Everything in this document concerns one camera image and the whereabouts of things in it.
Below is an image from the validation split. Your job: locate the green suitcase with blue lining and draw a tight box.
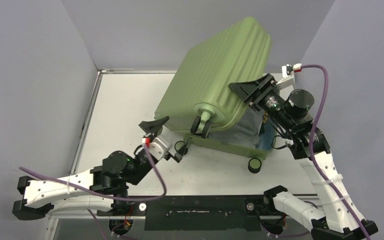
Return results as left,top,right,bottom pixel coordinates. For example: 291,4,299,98
154,16,275,161

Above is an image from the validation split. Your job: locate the grey cloth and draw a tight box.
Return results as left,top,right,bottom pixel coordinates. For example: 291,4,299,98
208,108,264,148

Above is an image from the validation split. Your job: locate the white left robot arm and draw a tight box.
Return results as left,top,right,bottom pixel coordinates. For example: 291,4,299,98
12,116,190,221

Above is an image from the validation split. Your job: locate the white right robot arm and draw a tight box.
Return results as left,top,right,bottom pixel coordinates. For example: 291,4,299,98
229,74,379,240

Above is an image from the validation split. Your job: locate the far left suitcase wheel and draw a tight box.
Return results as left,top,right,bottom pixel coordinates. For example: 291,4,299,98
190,115,213,139

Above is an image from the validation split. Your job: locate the front green suitcase wheel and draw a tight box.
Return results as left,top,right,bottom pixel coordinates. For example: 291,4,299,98
247,158,262,174

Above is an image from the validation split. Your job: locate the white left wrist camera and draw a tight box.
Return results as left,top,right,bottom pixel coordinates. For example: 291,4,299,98
142,136,173,161

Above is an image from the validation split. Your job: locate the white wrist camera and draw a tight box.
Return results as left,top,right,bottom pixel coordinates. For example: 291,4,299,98
142,136,173,161
276,63,303,90

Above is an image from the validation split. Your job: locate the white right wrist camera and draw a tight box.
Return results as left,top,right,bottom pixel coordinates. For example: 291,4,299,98
276,63,303,90

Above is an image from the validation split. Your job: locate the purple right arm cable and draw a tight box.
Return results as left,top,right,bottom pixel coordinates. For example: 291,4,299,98
297,63,375,240

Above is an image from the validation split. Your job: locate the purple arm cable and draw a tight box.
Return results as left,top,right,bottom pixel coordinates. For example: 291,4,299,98
19,140,168,240
297,63,375,240

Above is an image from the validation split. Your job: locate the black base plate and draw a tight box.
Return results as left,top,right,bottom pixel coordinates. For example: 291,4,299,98
110,195,284,232

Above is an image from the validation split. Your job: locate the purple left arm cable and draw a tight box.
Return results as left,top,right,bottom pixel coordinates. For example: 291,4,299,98
19,140,168,240

